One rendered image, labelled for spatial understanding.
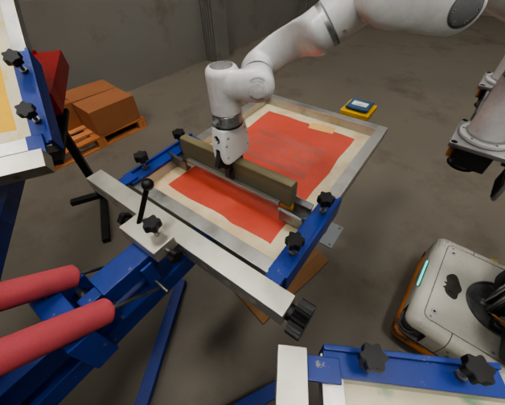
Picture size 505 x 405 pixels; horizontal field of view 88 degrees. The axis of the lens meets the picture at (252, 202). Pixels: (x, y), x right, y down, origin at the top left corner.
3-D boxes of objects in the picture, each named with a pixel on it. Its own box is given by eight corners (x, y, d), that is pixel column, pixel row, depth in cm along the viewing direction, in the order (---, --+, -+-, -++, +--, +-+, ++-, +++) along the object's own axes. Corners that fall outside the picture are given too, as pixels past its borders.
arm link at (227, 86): (273, 55, 58) (276, 71, 51) (272, 100, 65) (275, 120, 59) (205, 58, 58) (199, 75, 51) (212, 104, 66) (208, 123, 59)
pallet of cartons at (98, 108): (114, 108, 330) (101, 77, 303) (149, 126, 297) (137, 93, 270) (25, 145, 276) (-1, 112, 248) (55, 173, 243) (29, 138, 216)
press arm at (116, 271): (158, 238, 68) (153, 226, 64) (174, 249, 65) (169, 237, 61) (98, 289, 58) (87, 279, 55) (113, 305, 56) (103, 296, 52)
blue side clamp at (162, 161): (194, 148, 104) (190, 132, 98) (203, 152, 101) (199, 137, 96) (130, 190, 87) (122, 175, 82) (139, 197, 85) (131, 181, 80)
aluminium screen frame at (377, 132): (264, 99, 128) (264, 92, 126) (385, 136, 104) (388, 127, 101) (129, 190, 86) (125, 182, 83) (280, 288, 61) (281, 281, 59)
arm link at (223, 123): (224, 124, 59) (225, 135, 61) (248, 108, 63) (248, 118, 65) (200, 115, 62) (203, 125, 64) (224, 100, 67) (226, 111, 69)
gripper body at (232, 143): (225, 131, 60) (230, 169, 68) (252, 112, 65) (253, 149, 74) (202, 122, 63) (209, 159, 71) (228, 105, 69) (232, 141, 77)
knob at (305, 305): (289, 299, 57) (293, 284, 51) (313, 315, 54) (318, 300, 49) (271, 328, 53) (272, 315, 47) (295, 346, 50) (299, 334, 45)
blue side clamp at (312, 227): (322, 207, 80) (326, 190, 75) (337, 214, 78) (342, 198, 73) (267, 281, 64) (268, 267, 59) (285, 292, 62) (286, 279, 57)
